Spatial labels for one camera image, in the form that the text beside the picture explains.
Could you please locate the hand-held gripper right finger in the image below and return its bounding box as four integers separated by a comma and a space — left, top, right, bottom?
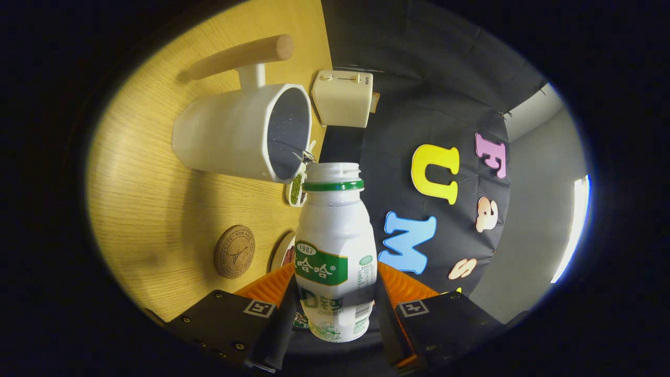
373, 260, 507, 373

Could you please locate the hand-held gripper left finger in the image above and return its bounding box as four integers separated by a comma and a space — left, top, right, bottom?
166, 262, 302, 373

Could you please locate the round cork coaster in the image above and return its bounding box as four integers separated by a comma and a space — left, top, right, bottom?
214, 225, 255, 279

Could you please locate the white juice bottle green label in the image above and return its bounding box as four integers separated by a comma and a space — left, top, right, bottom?
294, 162, 378, 343

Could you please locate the white cup wooden handle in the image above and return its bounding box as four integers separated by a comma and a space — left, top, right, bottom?
172, 34, 313, 184

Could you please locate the white round plate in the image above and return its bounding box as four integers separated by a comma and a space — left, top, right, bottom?
270, 232, 297, 273

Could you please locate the white divided bean dish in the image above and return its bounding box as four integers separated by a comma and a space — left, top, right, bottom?
285, 170, 309, 208

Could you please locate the wooden table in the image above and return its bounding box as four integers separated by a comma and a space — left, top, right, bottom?
86, 0, 333, 323

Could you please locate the cream toaster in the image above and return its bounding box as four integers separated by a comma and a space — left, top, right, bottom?
311, 70, 374, 129

